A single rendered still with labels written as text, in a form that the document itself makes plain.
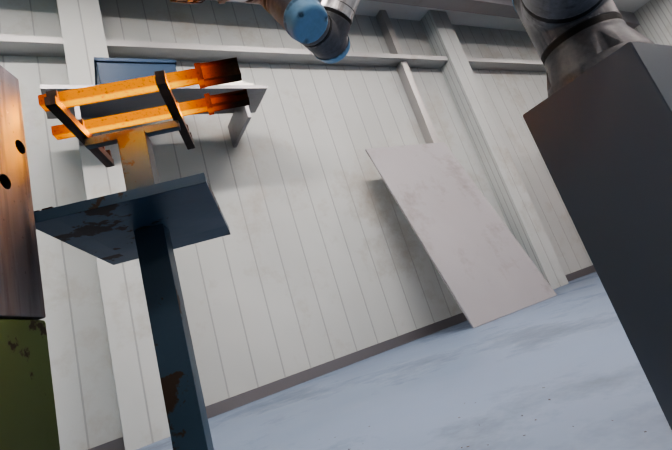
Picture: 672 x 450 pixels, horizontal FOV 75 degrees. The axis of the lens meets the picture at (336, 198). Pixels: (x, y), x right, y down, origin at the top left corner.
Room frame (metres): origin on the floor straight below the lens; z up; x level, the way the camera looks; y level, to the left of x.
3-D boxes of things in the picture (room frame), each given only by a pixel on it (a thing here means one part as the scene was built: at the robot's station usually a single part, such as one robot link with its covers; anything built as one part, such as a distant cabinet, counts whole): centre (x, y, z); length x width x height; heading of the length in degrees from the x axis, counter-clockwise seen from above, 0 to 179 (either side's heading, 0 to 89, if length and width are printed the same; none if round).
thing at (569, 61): (0.79, -0.55, 0.65); 0.19 x 0.19 x 0.10
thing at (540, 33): (0.78, -0.55, 0.79); 0.17 x 0.15 x 0.18; 158
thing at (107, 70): (2.83, 1.17, 2.42); 0.55 x 0.41 x 0.22; 121
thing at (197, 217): (0.90, 0.40, 0.64); 0.40 x 0.30 x 0.02; 12
